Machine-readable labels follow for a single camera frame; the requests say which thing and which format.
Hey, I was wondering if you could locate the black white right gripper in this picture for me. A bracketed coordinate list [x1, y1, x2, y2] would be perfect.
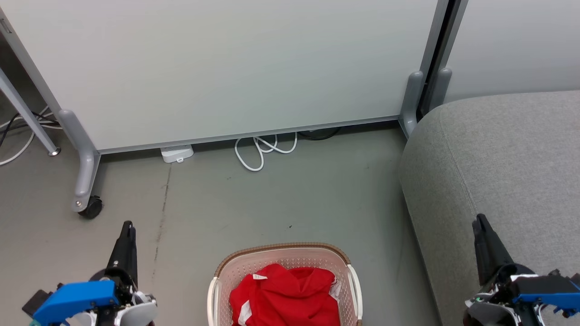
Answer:
[471, 214, 546, 313]

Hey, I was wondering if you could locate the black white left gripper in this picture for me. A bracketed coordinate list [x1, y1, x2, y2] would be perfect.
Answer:
[90, 221, 157, 305]

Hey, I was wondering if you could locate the red garment with white trim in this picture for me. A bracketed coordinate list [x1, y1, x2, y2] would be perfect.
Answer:
[229, 263, 341, 326]

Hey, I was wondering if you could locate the grey fabric sofa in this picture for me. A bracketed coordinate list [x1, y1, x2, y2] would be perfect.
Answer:
[399, 90, 580, 326]

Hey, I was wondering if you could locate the black caster wheel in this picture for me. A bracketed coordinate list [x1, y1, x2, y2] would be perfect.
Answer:
[78, 196, 103, 220]

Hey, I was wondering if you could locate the grey partition foot with caster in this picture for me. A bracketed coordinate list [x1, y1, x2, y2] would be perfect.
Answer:
[58, 109, 101, 213]

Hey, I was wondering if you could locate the white power adapter box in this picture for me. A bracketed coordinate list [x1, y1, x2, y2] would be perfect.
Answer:
[160, 144, 195, 164]

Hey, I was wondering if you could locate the beige perforated laundry basket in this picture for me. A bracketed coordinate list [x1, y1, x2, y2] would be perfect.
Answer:
[207, 242, 363, 326]

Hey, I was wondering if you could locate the grey metal table leg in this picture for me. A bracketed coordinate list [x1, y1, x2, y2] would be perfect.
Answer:
[0, 68, 62, 157]

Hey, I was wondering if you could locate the large white partition panel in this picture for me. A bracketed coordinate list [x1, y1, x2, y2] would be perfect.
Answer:
[0, 0, 450, 155]

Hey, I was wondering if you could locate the white floor cable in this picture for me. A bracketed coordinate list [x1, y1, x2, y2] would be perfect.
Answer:
[0, 106, 63, 166]

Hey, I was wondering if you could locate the coiled white cable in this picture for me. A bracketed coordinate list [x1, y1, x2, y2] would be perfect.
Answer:
[234, 132, 299, 173]

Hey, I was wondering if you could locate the black floor cable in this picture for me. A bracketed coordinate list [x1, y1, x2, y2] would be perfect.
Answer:
[0, 112, 59, 146]

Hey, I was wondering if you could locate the black cable under partition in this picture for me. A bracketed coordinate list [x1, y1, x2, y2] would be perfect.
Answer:
[297, 127, 342, 141]

